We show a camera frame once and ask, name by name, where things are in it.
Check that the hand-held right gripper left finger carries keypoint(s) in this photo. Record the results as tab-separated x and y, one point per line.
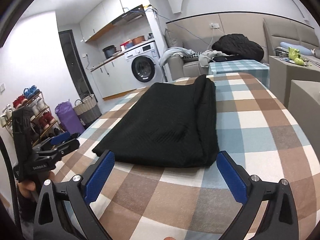
100	177

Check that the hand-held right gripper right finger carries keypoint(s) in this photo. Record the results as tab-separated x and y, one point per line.
231	177

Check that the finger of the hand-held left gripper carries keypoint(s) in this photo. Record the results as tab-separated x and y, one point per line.
71	145
60	138

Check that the black sweater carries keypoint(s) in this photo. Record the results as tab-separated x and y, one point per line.
162	120

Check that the person's left hand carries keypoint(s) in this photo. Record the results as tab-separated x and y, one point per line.
26	188

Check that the person's right hand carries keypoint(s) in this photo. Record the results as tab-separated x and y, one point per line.
168	238

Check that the wooden shoe rack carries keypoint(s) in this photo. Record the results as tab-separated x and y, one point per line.
50	127

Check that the purple bag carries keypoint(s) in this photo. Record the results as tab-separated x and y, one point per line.
68	118

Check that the woven laundry basket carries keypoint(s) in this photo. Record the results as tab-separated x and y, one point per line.
87	108

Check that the brown blue plaid tablecloth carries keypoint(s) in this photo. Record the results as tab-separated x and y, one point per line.
262	135

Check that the dark glass door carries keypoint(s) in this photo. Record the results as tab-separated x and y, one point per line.
75	67

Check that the white lower cabinet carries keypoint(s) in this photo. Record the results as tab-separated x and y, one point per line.
112	80

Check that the black cooking pot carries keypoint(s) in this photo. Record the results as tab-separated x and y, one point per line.
109	52

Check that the beige cabinet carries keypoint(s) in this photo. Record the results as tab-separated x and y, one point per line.
306	105
287	77

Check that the white washing machine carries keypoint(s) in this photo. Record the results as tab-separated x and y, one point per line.
143	67

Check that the blue checked tablecloth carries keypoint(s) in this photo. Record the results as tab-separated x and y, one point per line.
237	66

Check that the red box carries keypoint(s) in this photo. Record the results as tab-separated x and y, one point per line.
123	45

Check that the blue basin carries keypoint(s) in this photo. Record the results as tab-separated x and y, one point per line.
131	45

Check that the pale grey clothing pile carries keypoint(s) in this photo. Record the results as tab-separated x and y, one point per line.
207	57

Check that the grey sofa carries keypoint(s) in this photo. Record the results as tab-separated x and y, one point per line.
175	68

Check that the copper pot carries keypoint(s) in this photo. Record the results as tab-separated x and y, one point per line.
138	40

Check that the houndstooth cushion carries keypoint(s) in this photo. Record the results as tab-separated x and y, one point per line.
193	54

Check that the black padded jacket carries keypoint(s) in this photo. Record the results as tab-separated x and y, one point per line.
237	46

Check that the white upper cabinets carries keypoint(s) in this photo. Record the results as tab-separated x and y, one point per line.
105	12

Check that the light grey garment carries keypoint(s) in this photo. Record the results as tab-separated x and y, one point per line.
172	53

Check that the green toy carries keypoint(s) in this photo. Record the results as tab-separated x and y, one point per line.
295	55

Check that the range hood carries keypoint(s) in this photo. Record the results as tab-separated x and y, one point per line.
127	17

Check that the light blue pillow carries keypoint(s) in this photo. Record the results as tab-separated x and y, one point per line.
297	48

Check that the grey pillow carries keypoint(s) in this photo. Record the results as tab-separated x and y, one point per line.
173	38

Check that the beige bed headboard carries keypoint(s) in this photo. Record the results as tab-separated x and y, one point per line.
287	32

